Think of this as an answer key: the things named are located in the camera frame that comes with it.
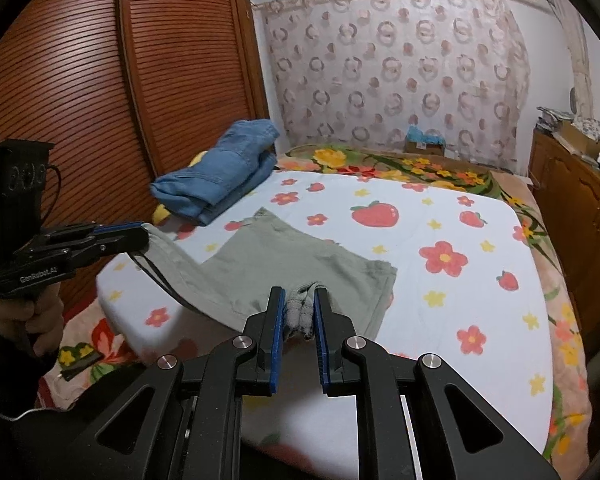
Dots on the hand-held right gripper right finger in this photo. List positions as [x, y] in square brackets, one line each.
[322, 345]

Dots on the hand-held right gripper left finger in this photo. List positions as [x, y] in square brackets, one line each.
[278, 345]

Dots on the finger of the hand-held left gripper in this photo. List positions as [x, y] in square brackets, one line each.
[115, 228]
[115, 246]

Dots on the grey-green pants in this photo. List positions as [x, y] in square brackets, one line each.
[280, 260]

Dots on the person's left forearm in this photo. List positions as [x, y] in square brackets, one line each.
[0, 365]

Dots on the person's left hand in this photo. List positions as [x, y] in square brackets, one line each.
[35, 320]

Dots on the folded blue jeans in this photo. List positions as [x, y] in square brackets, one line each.
[225, 170]

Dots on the wooden louvered wardrobe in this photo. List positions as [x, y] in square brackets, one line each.
[130, 85]

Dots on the white flower print sheet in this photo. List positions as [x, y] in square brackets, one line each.
[480, 310]

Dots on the floral blanket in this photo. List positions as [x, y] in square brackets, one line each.
[430, 167]

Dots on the small cardboard box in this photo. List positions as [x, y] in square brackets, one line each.
[424, 142]

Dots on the wooden cabinet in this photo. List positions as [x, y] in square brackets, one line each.
[570, 200]

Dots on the circle pattern curtain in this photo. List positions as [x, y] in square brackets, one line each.
[405, 70]

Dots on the open cardboard box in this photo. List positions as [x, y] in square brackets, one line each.
[577, 142]

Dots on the floral patterned cloth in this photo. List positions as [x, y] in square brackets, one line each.
[595, 127]

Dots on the cream corner curtain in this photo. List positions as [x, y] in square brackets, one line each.
[579, 50]

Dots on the grey oval wall fixture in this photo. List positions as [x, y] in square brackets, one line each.
[572, 101]

